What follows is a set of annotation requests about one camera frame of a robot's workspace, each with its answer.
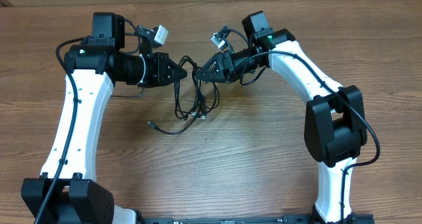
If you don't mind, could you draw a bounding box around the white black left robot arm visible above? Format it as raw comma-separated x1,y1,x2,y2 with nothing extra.
21,13,187,223

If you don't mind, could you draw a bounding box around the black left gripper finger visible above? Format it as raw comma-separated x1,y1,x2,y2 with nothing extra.
166,76,186,85
167,60,187,78

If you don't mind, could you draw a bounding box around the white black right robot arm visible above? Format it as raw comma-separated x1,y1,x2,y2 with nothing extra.
196,11,367,223

